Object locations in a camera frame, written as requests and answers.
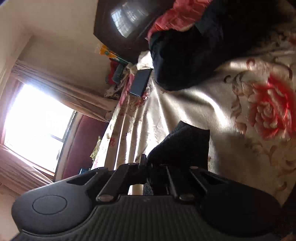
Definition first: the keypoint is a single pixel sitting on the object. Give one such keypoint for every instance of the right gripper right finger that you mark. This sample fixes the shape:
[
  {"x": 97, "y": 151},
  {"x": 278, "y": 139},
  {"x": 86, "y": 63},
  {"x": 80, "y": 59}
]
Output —
[{"x": 181, "y": 183}]

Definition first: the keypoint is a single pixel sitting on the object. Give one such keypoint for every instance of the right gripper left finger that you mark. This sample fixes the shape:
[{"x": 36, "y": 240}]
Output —
[{"x": 121, "y": 179}]

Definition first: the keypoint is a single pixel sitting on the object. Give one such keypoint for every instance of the dark grey checked pants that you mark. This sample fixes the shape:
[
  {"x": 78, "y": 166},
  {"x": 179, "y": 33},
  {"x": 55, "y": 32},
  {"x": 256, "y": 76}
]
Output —
[{"x": 186, "y": 145}]

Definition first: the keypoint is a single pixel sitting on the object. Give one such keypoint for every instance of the yellow green cloth on bench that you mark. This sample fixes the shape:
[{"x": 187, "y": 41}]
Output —
[{"x": 96, "y": 149}]

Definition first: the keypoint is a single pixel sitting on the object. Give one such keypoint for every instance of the blue item on bench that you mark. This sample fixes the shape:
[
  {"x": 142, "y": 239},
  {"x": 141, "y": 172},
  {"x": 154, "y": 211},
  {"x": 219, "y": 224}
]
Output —
[{"x": 84, "y": 170}]

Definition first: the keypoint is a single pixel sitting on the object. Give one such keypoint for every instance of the maroon window bench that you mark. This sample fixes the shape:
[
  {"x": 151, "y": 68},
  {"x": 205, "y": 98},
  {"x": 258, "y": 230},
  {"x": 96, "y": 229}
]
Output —
[{"x": 79, "y": 145}]

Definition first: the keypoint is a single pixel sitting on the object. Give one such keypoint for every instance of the right beige curtain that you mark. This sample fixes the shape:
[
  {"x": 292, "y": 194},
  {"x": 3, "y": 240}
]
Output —
[{"x": 75, "y": 97}]

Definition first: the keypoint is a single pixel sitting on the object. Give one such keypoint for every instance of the beige curtain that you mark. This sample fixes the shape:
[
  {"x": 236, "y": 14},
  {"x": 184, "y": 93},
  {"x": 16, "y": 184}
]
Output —
[
  {"x": 18, "y": 174},
  {"x": 75, "y": 97}
]

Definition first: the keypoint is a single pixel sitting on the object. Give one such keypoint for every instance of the floral satin bedspread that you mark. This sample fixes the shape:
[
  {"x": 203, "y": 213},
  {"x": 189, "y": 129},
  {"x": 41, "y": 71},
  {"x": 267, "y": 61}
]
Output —
[{"x": 248, "y": 106}]

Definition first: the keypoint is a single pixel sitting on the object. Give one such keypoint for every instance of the clothes pile on nightstand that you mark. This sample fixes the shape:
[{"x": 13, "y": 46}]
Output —
[{"x": 115, "y": 79}]

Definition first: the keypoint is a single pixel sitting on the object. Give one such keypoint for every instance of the left beige curtain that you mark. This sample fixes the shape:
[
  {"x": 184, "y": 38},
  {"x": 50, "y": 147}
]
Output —
[{"x": 18, "y": 174}]

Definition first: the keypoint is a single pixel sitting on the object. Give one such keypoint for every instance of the orange green box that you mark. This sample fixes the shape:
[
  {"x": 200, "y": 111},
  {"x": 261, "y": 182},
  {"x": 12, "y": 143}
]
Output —
[{"x": 105, "y": 51}]

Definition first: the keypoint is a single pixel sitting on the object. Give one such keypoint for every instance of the dark wooden headboard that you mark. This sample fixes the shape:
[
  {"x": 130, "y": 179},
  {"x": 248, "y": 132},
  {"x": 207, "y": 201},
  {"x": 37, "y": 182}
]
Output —
[{"x": 123, "y": 25}]

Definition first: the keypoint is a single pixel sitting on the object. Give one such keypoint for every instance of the black crumpled garment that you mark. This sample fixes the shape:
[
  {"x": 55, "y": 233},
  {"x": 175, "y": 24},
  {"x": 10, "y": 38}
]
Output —
[{"x": 226, "y": 30}]

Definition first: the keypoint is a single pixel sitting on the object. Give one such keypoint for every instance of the red pink garment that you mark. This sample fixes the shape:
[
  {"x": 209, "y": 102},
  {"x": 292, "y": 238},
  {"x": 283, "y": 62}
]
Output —
[{"x": 180, "y": 17}]

